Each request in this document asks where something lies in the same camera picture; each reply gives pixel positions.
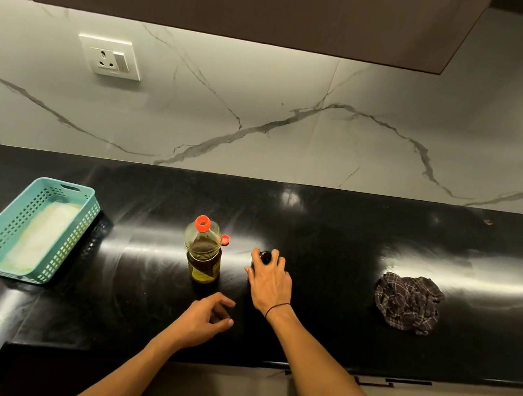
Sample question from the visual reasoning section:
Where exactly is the person's left hand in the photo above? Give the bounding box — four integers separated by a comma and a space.
165, 285, 239, 357

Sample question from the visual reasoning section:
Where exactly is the person's right hand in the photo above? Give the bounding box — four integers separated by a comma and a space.
238, 245, 300, 322

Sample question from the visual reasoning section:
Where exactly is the small dark bottle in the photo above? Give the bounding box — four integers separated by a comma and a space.
249, 248, 275, 282

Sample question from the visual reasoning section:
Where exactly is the person's left forearm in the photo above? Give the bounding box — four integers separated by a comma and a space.
63, 320, 182, 396

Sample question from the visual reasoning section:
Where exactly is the person's right forearm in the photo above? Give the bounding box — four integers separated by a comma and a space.
254, 301, 438, 396

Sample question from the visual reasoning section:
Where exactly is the black wrist band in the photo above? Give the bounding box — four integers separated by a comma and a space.
264, 299, 292, 323

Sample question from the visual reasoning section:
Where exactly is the oil bottle with red cap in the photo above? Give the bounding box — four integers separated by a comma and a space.
177, 212, 234, 288

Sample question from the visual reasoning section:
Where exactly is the dark plaid cloth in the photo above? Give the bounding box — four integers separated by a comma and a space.
368, 269, 448, 339

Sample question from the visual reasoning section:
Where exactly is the white cloth liner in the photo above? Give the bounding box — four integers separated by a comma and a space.
0, 193, 83, 283

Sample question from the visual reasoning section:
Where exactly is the black drawer handle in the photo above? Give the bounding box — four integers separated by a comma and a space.
353, 369, 434, 396

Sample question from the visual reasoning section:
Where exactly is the white wall socket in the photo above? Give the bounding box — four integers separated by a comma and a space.
73, 33, 147, 82

